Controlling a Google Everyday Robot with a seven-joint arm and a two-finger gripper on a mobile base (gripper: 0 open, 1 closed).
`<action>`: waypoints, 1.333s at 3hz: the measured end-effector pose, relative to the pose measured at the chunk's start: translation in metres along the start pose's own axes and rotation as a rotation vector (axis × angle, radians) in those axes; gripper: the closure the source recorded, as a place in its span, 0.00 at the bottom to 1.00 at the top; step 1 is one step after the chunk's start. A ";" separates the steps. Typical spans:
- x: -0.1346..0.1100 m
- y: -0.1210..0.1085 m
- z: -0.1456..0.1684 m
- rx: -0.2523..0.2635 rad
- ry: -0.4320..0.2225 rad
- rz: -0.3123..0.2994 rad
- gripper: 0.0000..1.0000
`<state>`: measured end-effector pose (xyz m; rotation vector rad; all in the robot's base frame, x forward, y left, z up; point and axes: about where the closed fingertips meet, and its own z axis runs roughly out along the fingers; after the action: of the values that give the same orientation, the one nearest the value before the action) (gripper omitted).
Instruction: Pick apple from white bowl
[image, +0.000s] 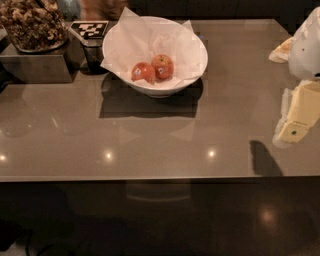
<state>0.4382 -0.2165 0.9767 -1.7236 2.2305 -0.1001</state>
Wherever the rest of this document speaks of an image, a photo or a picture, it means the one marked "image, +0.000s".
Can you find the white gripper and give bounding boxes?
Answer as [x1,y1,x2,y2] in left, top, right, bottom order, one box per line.
[269,7,320,148]

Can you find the red apple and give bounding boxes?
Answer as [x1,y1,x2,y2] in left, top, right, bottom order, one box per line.
[151,54,174,80]
[131,62,156,84]

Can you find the white ceramic bowl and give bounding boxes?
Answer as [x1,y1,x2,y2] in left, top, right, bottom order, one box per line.
[101,15,209,99]

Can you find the white paper liner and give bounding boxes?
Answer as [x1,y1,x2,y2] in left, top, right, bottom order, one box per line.
[100,6,204,90]

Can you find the dark cup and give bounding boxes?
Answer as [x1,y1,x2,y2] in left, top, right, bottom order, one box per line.
[82,40,107,75]

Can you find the black white fiducial marker card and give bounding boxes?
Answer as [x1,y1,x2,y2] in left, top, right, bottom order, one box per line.
[69,21,109,39]

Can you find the dark metal stand box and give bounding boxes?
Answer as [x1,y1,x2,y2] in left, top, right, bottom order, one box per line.
[0,40,84,84]

